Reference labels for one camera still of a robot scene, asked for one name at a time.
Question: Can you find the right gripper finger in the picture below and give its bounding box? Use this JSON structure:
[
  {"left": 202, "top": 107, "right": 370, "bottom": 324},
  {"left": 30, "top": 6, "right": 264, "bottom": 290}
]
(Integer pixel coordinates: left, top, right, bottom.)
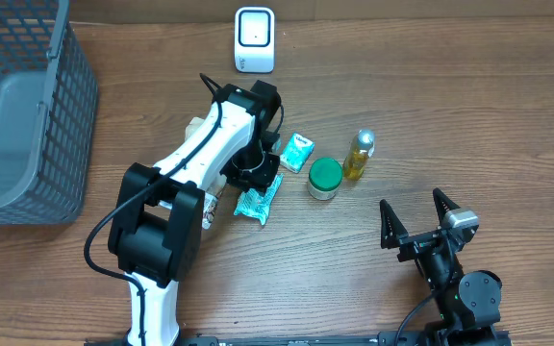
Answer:
[
  {"left": 433, "top": 187, "right": 460, "bottom": 224},
  {"left": 380, "top": 199, "right": 408, "bottom": 249}
]

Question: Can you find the teal snack packet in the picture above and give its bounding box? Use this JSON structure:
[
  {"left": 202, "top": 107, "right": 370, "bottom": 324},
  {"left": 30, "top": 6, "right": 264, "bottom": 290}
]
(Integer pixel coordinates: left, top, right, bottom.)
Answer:
[{"left": 234, "top": 174, "right": 284, "bottom": 226}]

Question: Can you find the teal white tissue pack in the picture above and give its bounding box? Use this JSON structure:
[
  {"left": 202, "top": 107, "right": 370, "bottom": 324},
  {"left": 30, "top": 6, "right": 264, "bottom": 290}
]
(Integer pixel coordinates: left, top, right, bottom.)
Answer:
[{"left": 280, "top": 133, "right": 315, "bottom": 173}]

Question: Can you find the brown white snack wrapper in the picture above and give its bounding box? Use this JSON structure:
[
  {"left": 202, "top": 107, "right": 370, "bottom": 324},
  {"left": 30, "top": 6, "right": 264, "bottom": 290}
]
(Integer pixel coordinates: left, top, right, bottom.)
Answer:
[{"left": 185, "top": 117, "right": 226, "bottom": 230}]

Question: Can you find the green lid jar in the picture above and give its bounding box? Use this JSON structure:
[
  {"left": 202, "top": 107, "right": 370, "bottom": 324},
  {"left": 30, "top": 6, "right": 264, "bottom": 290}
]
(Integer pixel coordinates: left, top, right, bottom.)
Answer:
[{"left": 307, "top": 158, "right": 343, "bottom": 200}]

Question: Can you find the yellow dish soap bottle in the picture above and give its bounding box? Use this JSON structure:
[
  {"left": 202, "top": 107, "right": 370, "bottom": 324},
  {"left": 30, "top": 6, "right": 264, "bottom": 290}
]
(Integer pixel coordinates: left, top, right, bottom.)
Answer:
[{"left": 342, "top": 129, "right": 375, "bottom": 181}]

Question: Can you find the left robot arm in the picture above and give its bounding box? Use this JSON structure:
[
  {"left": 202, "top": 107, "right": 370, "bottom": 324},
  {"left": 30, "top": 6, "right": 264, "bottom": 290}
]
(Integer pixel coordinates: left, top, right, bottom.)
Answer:
[{"left": 108, "top": 79, "right": 283, "bottom": 345}]

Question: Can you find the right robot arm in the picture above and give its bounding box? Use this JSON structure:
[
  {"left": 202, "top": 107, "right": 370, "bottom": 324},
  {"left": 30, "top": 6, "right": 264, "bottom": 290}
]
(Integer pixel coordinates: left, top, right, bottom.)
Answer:
[{"left": 380, "top": 188, "right": 511, "bottom": 345}]

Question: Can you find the white barcode scanner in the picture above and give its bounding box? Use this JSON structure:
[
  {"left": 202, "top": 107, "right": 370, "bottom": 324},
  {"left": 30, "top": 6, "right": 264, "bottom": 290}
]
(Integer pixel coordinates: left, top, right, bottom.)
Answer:
[{"left": 234, "top": 6, "right": 276, "bottom": 74}]

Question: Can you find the grey plastic mesh basket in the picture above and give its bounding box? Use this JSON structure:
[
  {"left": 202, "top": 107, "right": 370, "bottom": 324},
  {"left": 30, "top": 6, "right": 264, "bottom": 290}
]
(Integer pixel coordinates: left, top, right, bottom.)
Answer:
[{"left": 0, "top": 0, "right": 99, "bottom": 225}]

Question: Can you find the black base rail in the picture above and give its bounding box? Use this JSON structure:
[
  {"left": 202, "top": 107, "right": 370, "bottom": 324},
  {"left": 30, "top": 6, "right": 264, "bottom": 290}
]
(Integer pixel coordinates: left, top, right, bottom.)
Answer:
[{"left": 84, "top": 332, "right": 513, "bottom": 346}]

